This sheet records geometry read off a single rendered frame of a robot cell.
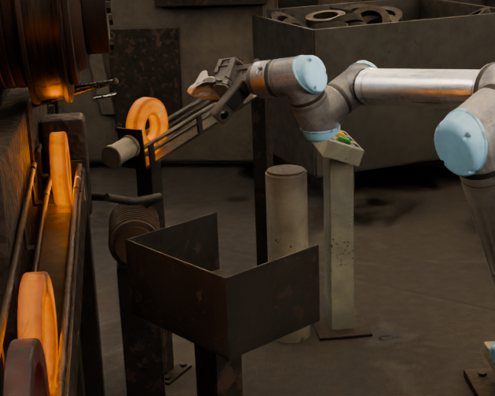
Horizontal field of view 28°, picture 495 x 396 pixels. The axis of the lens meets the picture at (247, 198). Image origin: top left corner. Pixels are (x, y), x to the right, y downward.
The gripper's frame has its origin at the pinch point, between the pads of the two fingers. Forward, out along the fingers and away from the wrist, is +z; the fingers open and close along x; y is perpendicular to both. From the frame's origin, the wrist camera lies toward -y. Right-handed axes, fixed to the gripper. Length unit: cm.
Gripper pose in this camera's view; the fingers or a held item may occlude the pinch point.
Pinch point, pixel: (191, 93)
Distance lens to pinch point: 251.8
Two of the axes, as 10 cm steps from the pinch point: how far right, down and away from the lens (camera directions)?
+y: 2.6, -8.8, 4.0
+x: -5.2, -4.8, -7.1
